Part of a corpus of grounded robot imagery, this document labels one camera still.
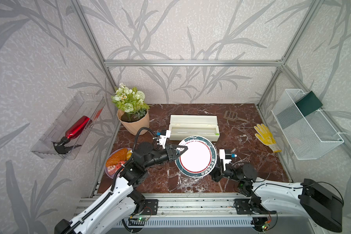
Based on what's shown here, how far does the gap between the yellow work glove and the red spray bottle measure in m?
1.05

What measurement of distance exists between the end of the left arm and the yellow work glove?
2.13 feet

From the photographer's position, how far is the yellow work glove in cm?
98

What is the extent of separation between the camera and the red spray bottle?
60cm

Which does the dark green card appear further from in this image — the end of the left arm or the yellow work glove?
the end of the left arm

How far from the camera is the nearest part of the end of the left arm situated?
53 centimetres
